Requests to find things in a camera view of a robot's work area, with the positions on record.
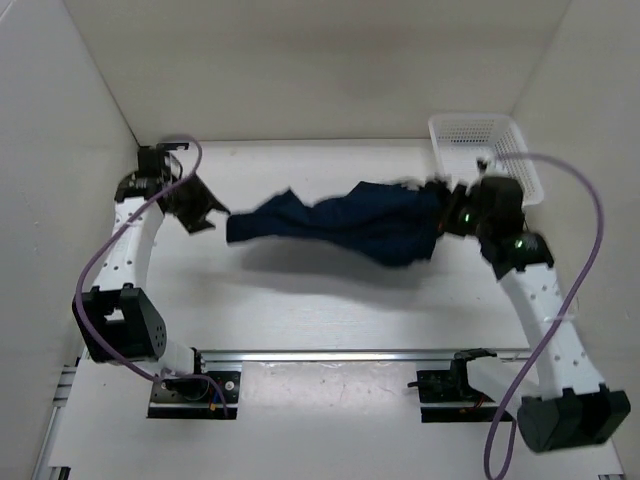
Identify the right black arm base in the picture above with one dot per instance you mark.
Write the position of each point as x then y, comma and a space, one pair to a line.
446, 397

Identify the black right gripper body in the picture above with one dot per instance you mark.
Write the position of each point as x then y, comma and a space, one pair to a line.
462, 216

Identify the left aluminium frame rail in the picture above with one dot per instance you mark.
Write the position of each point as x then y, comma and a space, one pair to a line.
110, 307

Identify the front aluminium rail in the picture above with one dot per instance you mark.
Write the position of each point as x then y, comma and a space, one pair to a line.
330, 356

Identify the white plastic mesh basket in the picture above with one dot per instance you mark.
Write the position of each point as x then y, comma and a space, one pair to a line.
460, 140

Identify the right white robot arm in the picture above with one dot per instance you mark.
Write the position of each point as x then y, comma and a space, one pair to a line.
491, 375

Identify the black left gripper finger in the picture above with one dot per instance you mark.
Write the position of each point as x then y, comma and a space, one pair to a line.
195, 221
204, 200

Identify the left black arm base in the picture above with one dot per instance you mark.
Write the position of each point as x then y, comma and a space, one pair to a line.
179, 399

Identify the navy blue shorts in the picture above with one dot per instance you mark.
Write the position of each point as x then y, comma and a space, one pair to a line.
386, 223

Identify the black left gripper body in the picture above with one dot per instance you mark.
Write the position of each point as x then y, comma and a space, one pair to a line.
181, 196

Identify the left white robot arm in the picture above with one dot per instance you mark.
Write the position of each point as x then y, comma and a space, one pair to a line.
178, 359

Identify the right aluminium frame rail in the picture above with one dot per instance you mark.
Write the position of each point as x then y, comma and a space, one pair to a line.
572, 406

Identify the aluminium frame rail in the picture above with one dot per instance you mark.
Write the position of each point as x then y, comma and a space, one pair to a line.
572, 406
110, 307

